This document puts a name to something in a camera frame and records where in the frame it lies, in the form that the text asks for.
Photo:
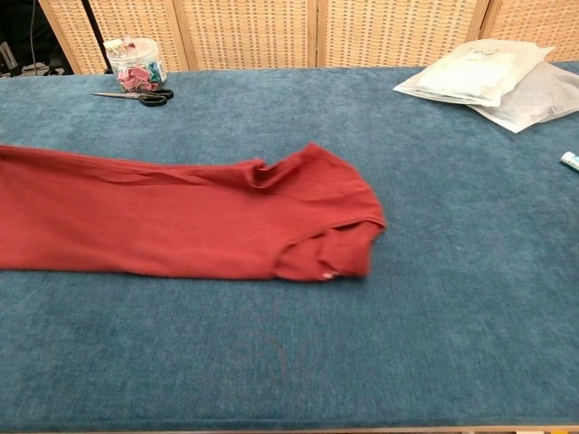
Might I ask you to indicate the red t-shirt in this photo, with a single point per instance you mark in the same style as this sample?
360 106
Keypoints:
181 221

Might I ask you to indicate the wicker folding screen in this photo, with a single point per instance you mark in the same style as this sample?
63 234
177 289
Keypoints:
253 31

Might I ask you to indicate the white plastic mailer bag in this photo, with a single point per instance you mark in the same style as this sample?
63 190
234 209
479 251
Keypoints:
466 74

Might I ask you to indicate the blue table cover cloth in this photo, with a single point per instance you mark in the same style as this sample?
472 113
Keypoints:
362 339

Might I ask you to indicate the clear jar of binder clips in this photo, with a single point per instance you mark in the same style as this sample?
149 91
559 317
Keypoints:
138 68

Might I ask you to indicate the pink binder clip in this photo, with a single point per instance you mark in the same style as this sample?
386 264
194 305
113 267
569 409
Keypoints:
128 41

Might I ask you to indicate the yellow binder clip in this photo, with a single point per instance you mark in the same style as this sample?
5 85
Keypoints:
112 46

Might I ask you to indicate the translucent plastic bag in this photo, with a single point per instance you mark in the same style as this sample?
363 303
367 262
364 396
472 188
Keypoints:
538 101

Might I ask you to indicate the white glue stick tube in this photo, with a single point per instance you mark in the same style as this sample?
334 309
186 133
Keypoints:
571 160

